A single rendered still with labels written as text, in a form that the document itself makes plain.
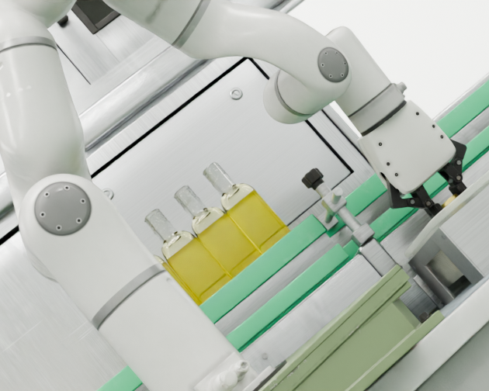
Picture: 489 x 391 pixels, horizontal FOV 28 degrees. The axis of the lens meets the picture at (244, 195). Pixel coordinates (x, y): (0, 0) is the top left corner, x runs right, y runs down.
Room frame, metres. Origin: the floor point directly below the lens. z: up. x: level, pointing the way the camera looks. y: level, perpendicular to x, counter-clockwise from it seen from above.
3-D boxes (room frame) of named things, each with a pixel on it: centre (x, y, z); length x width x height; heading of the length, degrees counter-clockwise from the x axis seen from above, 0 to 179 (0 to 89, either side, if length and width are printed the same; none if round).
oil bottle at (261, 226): (1.47, 0.01, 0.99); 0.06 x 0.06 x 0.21; 10
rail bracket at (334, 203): (1.36, -0.08, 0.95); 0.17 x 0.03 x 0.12; 10
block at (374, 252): (1.38, -0.08, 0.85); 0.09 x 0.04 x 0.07; 10
